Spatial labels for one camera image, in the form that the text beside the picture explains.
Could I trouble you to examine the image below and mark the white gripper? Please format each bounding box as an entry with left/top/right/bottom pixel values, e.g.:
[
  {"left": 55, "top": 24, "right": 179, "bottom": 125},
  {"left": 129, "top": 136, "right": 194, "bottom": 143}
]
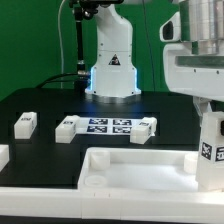
[{"left": 163, "top": 43, "right": 224, "bottom": 121}]

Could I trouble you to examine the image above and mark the white desk top tray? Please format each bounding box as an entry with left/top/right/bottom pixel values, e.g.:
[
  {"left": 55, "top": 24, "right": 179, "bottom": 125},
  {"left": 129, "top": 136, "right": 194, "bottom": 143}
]
[{"left": 78, "top": 147, "right": 198, "bottom": 193}]

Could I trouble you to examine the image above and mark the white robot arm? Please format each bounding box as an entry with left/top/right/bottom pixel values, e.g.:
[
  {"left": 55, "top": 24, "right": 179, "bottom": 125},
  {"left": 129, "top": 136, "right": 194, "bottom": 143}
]
[{"left": 69, "top": 0, "right": 224, "bottom": 115}]

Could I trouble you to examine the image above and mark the white fiducial marker sheet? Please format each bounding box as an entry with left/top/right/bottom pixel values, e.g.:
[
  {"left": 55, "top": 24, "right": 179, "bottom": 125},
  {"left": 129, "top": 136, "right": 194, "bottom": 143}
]
[{"left": 77, "top": 117, "right": 140, "bottom": 135}]

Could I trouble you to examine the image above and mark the white front fence bar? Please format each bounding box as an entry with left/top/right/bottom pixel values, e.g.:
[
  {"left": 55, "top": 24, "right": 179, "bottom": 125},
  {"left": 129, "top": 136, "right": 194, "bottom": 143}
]
[{"left": 0, "top": 187, "right": 224, "bottom": 224}]

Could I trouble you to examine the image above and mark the white left fence block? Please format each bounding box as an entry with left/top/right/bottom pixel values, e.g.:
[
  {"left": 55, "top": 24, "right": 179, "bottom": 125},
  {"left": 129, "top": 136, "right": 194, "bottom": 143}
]
[{"left": 0, "top": 145, "right": 9, "bottom": 172}]

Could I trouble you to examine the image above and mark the black camera pole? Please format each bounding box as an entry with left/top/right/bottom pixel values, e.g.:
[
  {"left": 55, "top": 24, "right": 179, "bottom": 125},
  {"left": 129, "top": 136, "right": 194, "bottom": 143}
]
[{"left": 69, "top": 0, "right": 90, "bottom": 93}]

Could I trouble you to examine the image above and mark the black cable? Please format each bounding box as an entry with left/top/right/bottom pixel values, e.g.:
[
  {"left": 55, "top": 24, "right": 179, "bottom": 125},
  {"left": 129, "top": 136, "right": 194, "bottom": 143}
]
[{"left": 35, "top": 72, "right": 81, "bottom": 89}]

